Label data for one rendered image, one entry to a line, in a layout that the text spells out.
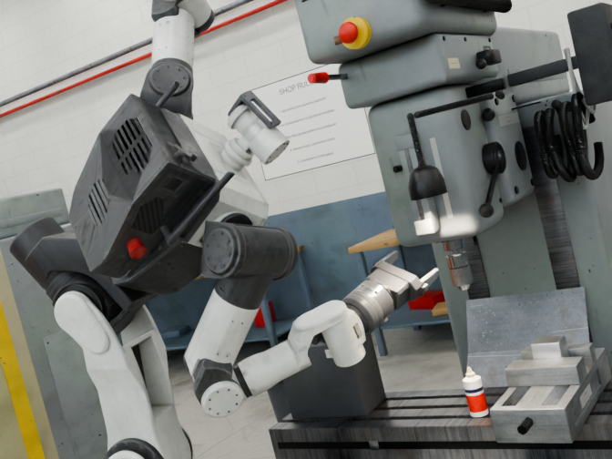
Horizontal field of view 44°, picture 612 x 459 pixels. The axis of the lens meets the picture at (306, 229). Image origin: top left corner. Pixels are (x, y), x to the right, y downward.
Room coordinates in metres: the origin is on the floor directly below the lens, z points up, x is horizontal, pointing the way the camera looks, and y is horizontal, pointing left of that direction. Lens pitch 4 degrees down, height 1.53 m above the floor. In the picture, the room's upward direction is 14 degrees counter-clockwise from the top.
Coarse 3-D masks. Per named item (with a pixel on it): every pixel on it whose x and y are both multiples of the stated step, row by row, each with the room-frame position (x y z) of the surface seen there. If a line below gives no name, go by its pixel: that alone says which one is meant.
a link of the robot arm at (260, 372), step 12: (276, 348) 1.44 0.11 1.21; (288, 348) 1.43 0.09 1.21; (252, 360) 1.42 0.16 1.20; (264, 360) 1.42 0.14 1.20; (276, 360) 1.42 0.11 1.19; (288, 360) 1.42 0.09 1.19; (240, 372) 1.41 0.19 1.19; (252, 372) 1.41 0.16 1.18; (264, 372) 1.41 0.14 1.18; (276, 372) 1.41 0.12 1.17; (288, 372) 1.42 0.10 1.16; (240, 384) 1.40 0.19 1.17; (252, 384) 1.40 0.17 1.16; (264, 384) 1.41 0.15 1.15
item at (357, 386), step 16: (368, 336) 1.88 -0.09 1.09; (320, 352) 1.84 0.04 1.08; (368, 352) 1.86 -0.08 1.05; (320, 368) 1.84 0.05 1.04; (336, 368) 1.82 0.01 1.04; (352, 368) 1.79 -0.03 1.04; (368, 368) 1.84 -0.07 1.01; (288, 384) 1.90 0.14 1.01; (304, 384) 1.87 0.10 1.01; (320, 384) 1.85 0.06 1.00; (336, 384) 1.82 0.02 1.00; (352, 384) 1.80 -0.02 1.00; (368, 384) 1.83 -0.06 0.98; (288, 400) 1.90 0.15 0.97; (304, 400) 1.88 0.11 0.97; (320, 400) 1.85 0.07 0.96; (336, 400) 1.83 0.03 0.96; (352, 400) 1.80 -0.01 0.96; (368, 400) 1.81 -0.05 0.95; (304, 416) 1.88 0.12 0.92; (320, 416) 1.86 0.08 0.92; (336, 416) 1.84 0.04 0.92
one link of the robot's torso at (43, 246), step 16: (32, 224) 1.57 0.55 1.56; (48, 224) 1.59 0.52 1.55; (16, 240) 1.56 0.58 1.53; (32, 240) 1.56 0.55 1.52; (48, 240) 1.53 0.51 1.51; (64, 240) 1.52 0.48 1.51; (16, 256) 1.57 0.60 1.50; (32, 256) 1.54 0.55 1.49; (48, 256) 1.53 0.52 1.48; (64, 256) 1.52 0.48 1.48; (80, 256) 1.51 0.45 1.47; (32, 272) 1.56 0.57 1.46; (48, 272) 1.53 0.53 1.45; (64, 272) 1.54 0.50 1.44; (48, 288) 1.55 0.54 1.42; (112, 288) 1.49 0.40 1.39; (128, 288) 1.50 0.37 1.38; (128, 304) 1.48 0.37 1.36; (112, 320) 1.52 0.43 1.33; (128, 320) 1.58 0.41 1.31
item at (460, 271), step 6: (450, 264) 1.65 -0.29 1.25; (456, 264) 1.64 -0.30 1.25; (462, 264) 1.64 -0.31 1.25; (468, 264) 1.65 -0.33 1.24; (450, 270) 1.66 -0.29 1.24; (456, 270) 1.64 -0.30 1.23; (462, 270) 1.64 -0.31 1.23; (468, 270) 1.65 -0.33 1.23; (456, 276) 1.64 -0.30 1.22; (462, 276) 1.64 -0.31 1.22; (468, 276) 1.64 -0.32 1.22; (456, 282) 1.65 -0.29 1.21; (462, 282) 1.64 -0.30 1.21; (468, 282) 1.64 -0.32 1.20
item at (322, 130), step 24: (312, 72) 6.66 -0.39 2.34; (336, 72) 6.54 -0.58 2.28; (264, 96) 6.97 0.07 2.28; (288, 96) 6.83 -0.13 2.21; (312, 96) 6.69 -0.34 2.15; (336, 96) 6.57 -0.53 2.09; (288, 120) 6.87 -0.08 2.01; (312, 120) 6.73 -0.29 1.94; (336, 120) 6.60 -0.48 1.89; (360, 120) 6.47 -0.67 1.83; (312, 144) 6.76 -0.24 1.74; (336, 144) 6.63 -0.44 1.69; (360, 144) 6.50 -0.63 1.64; (264, 168) 7.08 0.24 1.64; (288, 168) 6.94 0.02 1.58; (312, 168) 6.79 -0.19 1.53
